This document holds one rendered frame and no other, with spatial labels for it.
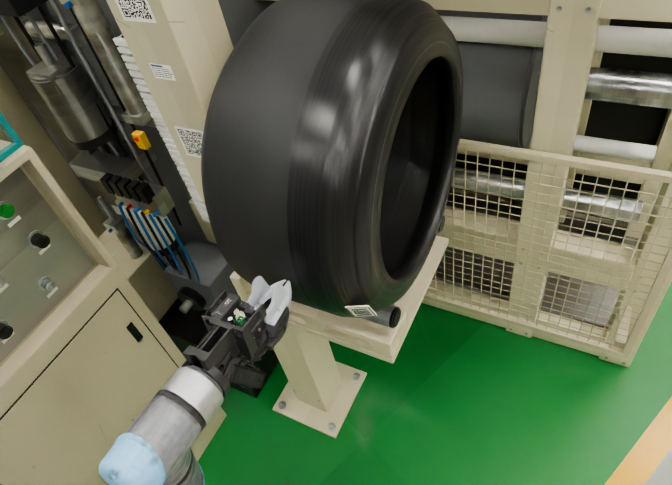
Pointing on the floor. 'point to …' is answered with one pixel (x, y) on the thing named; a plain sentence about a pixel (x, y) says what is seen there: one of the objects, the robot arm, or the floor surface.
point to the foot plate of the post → (332, 419)
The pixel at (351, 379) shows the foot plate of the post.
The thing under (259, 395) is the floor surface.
